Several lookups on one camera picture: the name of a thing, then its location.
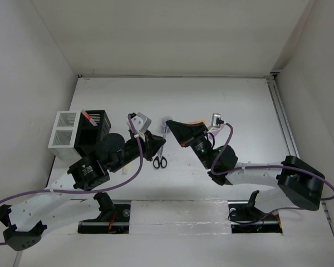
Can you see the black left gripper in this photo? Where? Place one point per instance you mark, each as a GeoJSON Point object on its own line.
{"type": "Point", "coordinates": [151, 144]}

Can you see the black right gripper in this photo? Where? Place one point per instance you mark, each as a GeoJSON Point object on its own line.
{"type": "Point", "coordinates": [184, 133]}

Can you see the black handled scissors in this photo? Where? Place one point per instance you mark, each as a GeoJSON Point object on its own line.
{"type": "Point", "coordinates": [160, 162]}

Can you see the blue ballpoint pen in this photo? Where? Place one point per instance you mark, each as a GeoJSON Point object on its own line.
{"type": "Point", "coordinates": [165, 131]}

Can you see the jar of paper clips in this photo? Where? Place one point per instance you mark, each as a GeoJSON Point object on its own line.
{"type": "Point", "coordinates": [164, 120]}

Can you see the orange highlighter pen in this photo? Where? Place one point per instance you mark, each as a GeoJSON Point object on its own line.
{"type": "Point", "coordinates": [87, 116]}

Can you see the red highlighter pen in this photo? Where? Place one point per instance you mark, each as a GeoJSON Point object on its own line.
{"type": "Point", "coordinates": [95, 124]}

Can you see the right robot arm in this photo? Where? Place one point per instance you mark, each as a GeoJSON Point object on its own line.
{"type": "Point", "coordinates": [290, 183]}

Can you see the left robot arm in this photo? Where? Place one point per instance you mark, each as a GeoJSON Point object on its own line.
{"type": "Point", "coordinates": [75, 196]}

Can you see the orange yellow highlighter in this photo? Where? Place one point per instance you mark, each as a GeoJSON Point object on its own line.
{"type": "Point", "coordinates": [199, 121]}

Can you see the pink purple highlighter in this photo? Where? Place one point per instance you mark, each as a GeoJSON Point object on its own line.
{"type": "Point", "coordinates": [212, 134]}

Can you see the black slotted container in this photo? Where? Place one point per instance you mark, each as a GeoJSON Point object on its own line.
{"type": "Point", "coordinates": [89, 135]}

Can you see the white slotted container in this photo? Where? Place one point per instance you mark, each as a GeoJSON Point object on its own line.
{"type": "Point", "coordinates": [63, 136]}

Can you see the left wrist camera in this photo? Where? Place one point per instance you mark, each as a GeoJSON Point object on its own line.
{"type": "Point", "coordinates": [138, 123]}

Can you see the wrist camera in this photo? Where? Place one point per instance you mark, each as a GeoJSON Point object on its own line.
{"type": "Point", "coordinates": [138, 123]}
{"type": "Point", "coordinates": [216, 120]}

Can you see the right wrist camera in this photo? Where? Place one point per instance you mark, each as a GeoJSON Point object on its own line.
{"type": "Point", "coordinates": [216, 120]}

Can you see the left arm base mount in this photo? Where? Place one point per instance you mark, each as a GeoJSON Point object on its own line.
{"type": "Point", "coordinates": [114, 217]}

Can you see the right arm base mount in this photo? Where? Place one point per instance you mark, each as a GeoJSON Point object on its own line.
{"type": "Point", "coordinates": [245, 218]}

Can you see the aluminium rail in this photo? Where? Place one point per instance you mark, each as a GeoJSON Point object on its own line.
{"type": "Point", "coordinates": [282, 118]}

